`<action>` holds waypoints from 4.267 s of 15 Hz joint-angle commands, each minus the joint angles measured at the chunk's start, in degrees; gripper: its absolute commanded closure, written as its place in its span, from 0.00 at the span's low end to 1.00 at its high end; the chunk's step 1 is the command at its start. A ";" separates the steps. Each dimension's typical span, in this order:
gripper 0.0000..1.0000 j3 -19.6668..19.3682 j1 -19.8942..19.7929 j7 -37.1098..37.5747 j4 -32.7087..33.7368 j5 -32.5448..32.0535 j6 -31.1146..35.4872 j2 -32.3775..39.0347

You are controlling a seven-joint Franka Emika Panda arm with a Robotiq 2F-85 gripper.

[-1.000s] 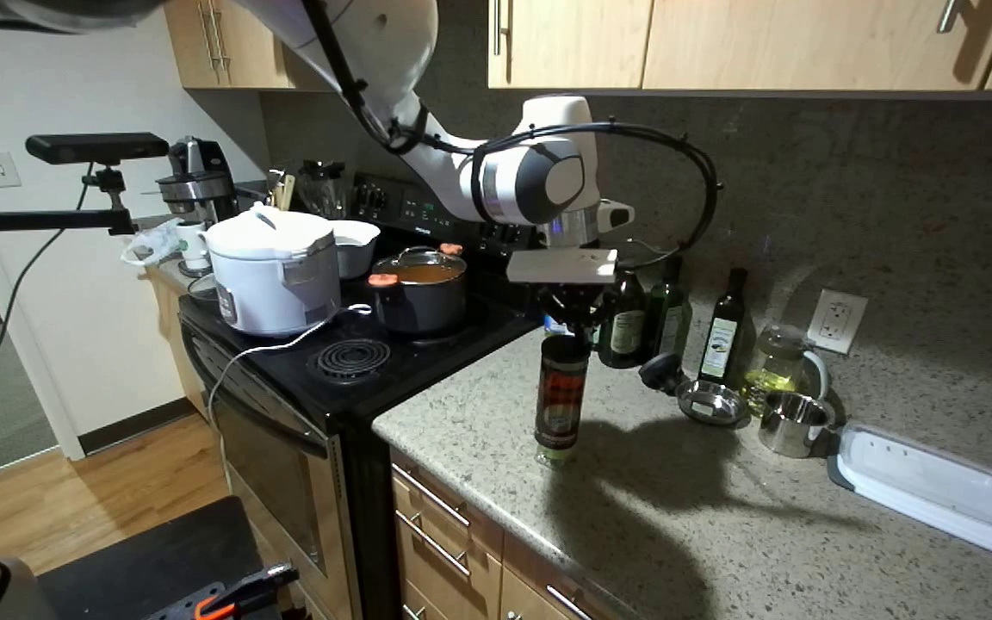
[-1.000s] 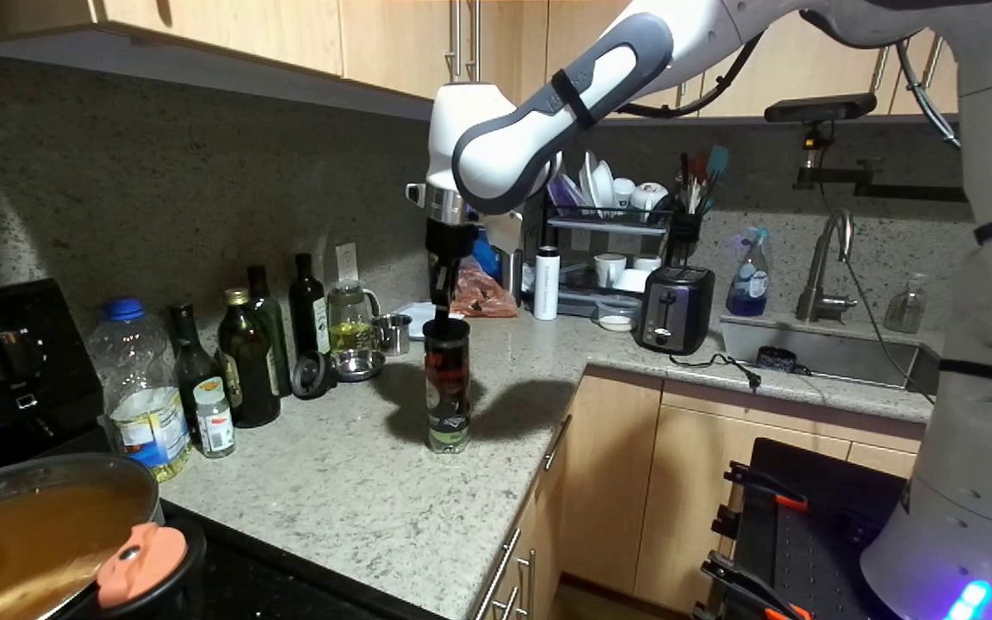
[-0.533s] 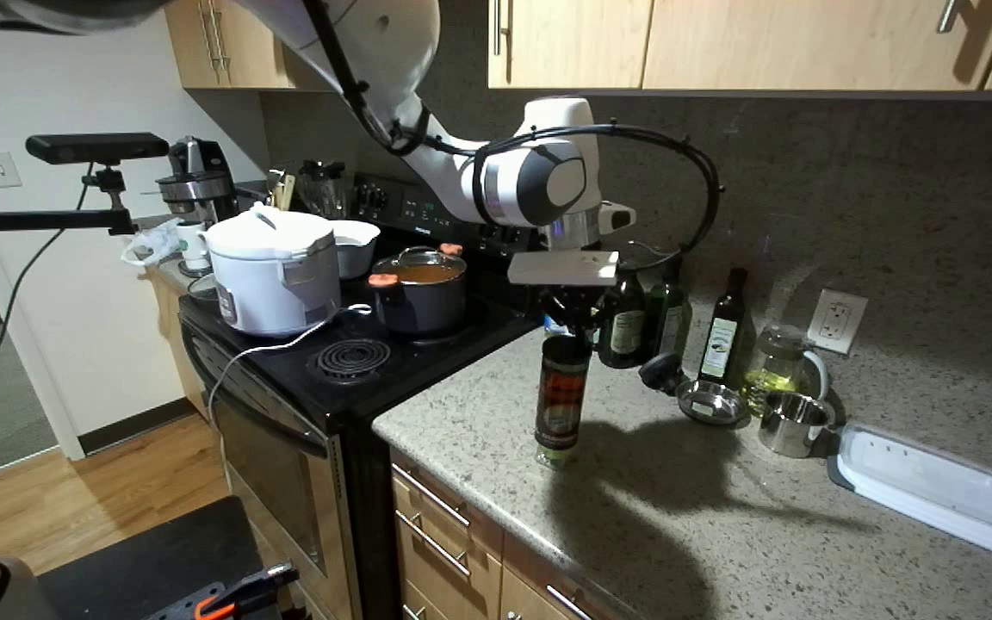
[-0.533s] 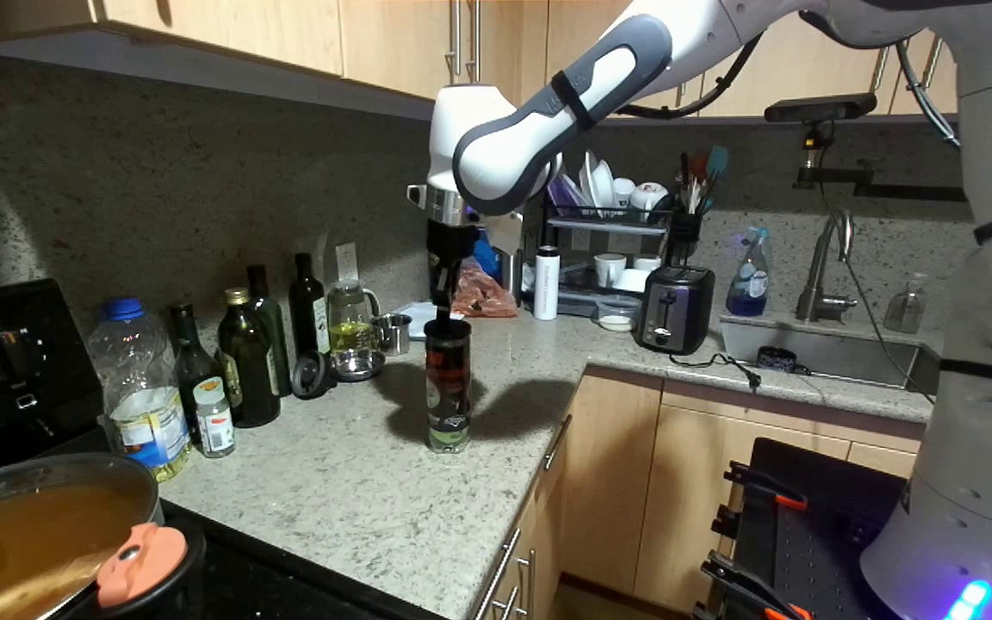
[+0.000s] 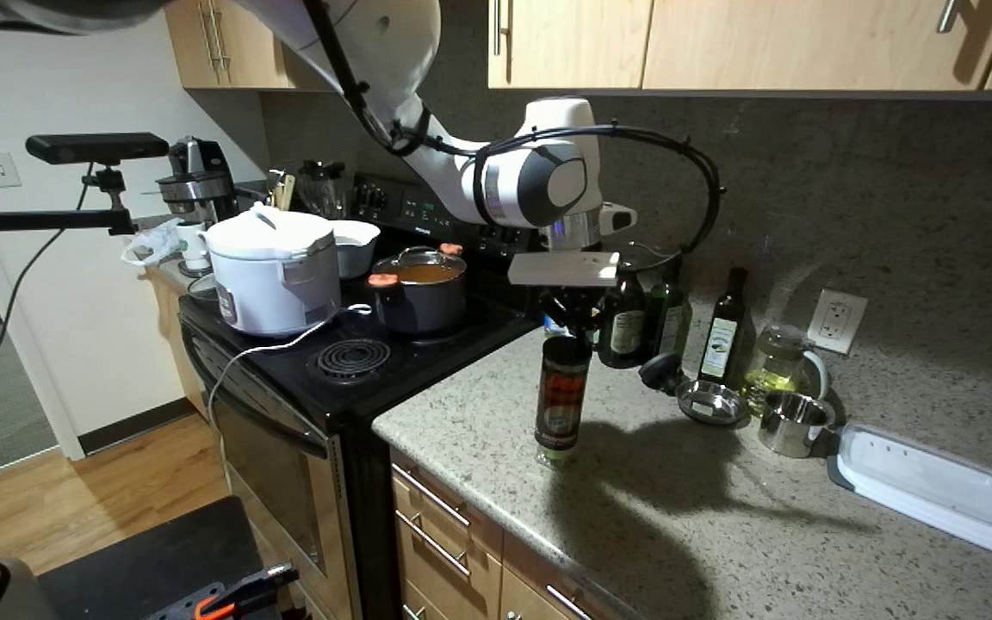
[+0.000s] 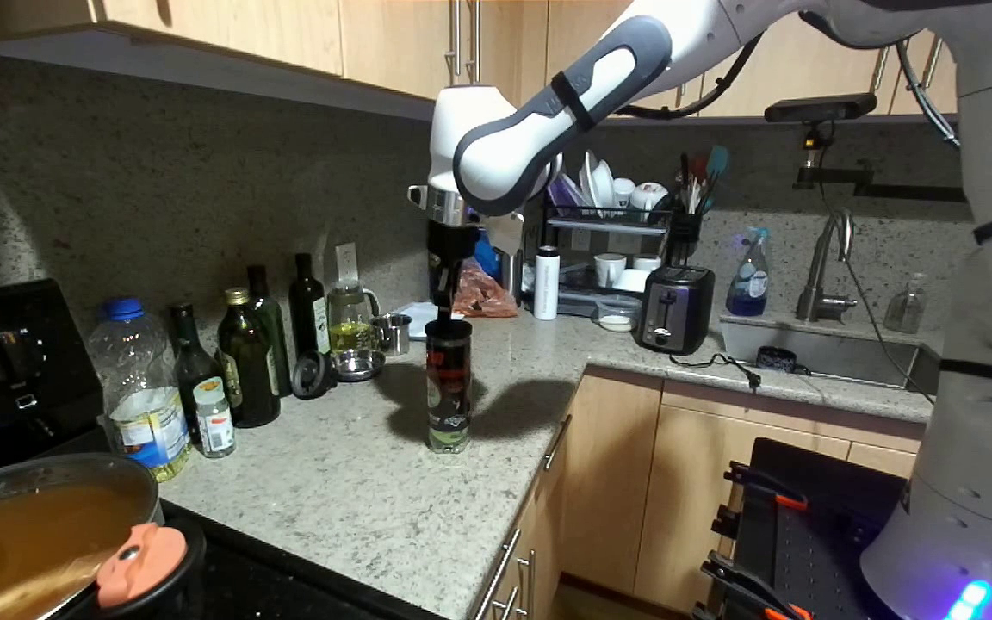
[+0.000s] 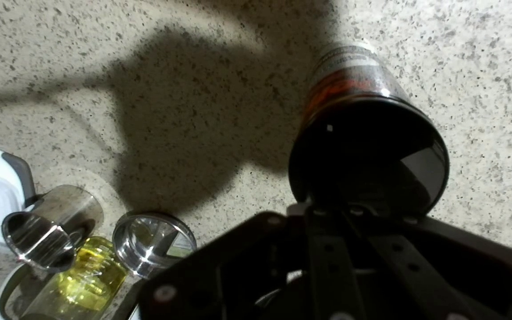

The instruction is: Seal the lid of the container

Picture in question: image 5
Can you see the glass jar yellow oil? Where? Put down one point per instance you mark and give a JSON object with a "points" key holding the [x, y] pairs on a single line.
{"points": [[776, 365]]}

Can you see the white light switch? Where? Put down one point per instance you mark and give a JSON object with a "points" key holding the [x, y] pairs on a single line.
{"points": [[1, 169]]}

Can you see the dark bottle white label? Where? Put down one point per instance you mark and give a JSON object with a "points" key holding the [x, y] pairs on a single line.
{"points": [[725, 339]]}

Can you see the slim dark green bottle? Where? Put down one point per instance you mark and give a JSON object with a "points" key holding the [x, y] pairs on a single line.
{"points": [[670, 322]]}

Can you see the tall cylindrical container black label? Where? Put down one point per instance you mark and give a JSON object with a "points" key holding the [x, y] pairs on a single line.
{"points": [[562, 400]]}

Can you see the glass pot lid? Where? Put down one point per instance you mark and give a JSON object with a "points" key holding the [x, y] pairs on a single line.
{"points": [[429, 272]]}

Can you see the wooden lower drawer cabinet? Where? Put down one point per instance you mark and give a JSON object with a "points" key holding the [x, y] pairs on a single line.
{"points": [[451, 551]]}

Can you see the small black round object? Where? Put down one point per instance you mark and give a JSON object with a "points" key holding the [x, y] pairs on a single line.
{"points": [[663, 372]]}

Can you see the black coffee maker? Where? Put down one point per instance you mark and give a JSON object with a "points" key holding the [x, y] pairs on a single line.
{"points": [[201, 175]]}

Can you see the wide dark olive oil bottle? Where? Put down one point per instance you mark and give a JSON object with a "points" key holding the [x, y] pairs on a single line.
{"points": [[625, 333]]}

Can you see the light wooden wall cabinet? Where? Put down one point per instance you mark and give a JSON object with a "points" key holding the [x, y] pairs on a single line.
{"points": [[239, 47]]}

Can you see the black kitchen stove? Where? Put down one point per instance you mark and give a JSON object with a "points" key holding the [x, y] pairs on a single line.
{"points": [[277, 400]]}

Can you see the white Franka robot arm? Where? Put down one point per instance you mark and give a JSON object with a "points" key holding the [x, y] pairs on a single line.
{"points": [[499, 185]]}

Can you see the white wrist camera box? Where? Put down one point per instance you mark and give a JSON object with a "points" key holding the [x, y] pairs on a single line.
{"points": [[568, 269]]}

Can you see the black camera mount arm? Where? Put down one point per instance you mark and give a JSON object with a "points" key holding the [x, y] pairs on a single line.
{"points": [[36, 218]]}

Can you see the white bowl pot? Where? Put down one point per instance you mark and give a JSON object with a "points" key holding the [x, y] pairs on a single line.
{"points": [[355, 247]]}

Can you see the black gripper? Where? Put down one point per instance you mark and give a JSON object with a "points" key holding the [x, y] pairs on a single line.
{"points": [[585, 303]]}

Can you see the metal cup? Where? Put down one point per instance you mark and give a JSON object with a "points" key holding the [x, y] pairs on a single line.
{"points": [[794, 425]]}

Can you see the dark glass kettle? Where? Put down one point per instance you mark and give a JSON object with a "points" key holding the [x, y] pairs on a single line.
{"points": [[327, 190]]}

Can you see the white plastic tray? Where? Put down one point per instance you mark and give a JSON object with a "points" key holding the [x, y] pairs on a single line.
{"points": [[933, 484]]}

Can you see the black stereo camera bar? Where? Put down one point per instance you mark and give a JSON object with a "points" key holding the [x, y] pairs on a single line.
{"points": [[96, 145]]}

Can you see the black orange clamp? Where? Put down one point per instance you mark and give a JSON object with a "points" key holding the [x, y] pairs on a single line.
{"points": [[216, 609]]}

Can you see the white rice cooker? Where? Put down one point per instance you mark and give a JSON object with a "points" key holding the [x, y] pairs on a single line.
{"points": [[273, 280]]}

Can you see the white wall outlet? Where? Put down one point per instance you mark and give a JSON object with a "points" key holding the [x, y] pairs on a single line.
{"points": [[838, 322]]}

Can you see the wooden upper cabinet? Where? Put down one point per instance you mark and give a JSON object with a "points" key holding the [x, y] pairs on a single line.
{"points": [[772, 40]]}

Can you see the small metal bowl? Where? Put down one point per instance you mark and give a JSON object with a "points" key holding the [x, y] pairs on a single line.
{"points": [[710, 400]]}

